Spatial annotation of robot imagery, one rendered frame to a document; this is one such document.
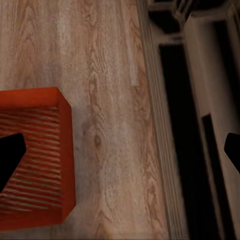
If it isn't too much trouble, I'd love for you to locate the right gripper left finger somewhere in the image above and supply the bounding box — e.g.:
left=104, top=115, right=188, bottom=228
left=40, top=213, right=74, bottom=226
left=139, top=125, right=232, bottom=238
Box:
left=0, top=134, right=27, bottom=194

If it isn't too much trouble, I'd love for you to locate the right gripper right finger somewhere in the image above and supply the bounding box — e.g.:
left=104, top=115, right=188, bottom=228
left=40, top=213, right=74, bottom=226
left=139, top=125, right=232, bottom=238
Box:
left=0, top=128, right=240, bottom=172

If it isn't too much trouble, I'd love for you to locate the storage box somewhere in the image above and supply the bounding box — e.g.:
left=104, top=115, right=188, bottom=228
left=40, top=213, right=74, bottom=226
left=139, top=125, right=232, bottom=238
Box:
left=0, top=86, right=76, bottom=232

